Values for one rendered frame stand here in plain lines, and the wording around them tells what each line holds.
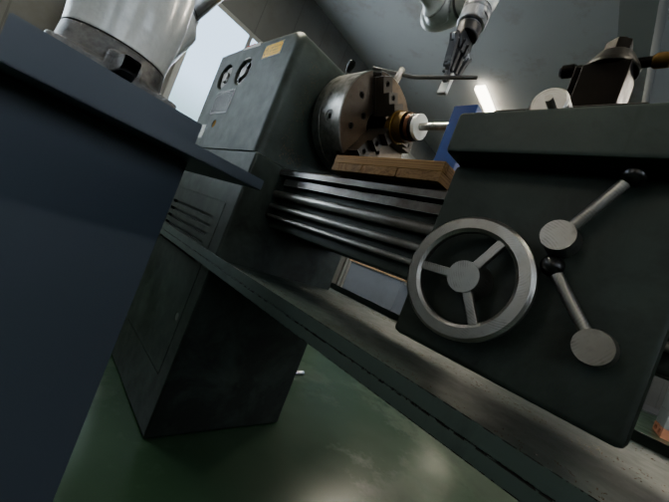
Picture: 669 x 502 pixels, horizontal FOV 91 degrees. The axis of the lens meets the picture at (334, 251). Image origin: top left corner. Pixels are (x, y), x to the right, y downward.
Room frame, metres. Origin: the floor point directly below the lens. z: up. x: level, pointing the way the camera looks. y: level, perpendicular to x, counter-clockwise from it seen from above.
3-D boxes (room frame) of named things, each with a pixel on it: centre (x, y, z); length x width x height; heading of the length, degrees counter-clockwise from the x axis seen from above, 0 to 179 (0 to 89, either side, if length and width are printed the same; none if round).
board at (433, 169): (0.83, -0.15, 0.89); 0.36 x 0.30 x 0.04; 135
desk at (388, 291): (3.24, -0.88, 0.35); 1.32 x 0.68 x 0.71; 130
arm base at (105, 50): (0.55, 0.46, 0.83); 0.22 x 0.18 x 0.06; 49
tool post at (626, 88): (0.55, -0.32, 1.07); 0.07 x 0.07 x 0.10; 45
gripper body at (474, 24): (1.04, -0.14, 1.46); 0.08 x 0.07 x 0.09; 135
